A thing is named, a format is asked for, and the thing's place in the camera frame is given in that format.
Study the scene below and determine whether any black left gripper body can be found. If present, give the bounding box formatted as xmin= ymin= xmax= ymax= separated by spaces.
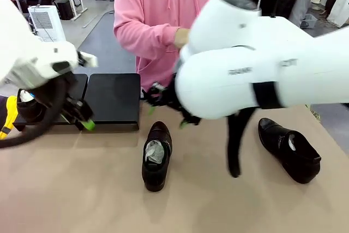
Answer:
xmin=64 ymin=98 xmax=95 ymax=122

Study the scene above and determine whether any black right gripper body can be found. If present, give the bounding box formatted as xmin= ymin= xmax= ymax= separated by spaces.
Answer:
xmin=160 ymin=79 xmax=192 ymax=118

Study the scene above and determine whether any person right forearm pink sleeve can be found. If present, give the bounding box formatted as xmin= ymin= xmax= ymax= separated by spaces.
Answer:
xmin=113 ymin=22 xmax=178 ymax=59

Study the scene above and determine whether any black metal shoe stand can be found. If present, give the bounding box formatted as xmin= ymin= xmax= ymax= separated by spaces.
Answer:
xmin=81 ymin=73 xmax=142 ymax=132
xmin=13 ymin=73 xmax=89 ymax=133

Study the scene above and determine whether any person right hand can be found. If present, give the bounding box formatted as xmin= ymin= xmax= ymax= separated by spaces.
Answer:
xmin=174 ymin=27 xmax=191 ymax=50

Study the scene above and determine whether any yellow black fabric item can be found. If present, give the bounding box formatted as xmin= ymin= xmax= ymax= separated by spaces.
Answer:
xmin=0 ymin=95 xmax=19 ymax=140

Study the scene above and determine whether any white air purifier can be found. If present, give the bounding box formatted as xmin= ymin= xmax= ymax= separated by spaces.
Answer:
xmin=28 ymin=5 xmax=66 ymax=43

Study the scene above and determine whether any black computer tower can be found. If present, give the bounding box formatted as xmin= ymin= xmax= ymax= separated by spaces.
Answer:
xmin=56 ymin=0 xmax=74 ymax=21

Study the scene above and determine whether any large white table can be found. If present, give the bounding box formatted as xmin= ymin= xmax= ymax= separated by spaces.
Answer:
xmin=258 ymin=16 xmax=314 ymax=37

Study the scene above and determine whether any grey storage bin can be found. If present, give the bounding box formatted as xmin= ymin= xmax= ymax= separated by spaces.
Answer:
xmin=299 ymin=13 xmax=318 ymax=29

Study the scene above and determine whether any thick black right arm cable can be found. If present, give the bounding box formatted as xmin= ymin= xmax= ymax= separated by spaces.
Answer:
xmin=227 ymin=106 xmax=258 ymax=178

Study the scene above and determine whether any black velcro cable strap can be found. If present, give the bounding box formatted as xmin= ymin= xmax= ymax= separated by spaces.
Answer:
xmin=252 ymin=81 xmax=286 ymax=110

